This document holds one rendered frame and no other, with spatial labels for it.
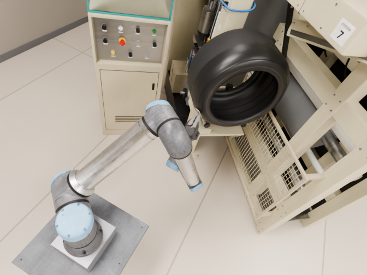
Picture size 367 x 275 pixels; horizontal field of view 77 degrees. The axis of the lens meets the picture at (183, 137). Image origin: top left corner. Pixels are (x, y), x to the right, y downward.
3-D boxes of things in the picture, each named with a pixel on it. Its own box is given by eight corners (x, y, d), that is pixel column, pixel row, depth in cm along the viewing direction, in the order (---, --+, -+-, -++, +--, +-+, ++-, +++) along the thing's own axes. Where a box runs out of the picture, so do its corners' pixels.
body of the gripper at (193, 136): (191, 128, 149) (183, 144, 149) (185, 123, 142) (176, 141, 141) (201, 132, 145) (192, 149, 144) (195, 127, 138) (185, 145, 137)
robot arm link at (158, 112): (47, 215, 105) (172, 114, 91) (41, 184, 114) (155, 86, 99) (75, 216, 118) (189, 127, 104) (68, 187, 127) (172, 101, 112)
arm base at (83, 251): (86, 264, 112) (83, 260, 104) (54, 245, 115) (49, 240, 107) (110, 228, 124) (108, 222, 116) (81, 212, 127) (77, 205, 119)
